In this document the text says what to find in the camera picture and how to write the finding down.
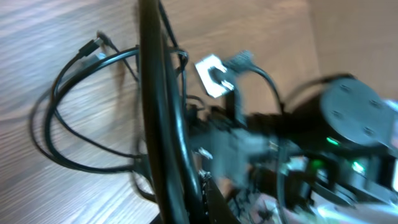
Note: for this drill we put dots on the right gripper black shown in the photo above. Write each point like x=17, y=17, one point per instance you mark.
x=246, y=154

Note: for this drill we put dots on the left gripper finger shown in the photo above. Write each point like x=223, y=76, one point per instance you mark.
x=217, y=202

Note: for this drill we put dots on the black USB cable silver plug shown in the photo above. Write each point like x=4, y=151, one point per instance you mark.
x=160, y=63

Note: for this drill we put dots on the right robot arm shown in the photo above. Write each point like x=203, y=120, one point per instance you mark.
x=340, y=144

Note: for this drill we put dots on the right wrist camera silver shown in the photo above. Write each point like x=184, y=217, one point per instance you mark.
x=219, y=76

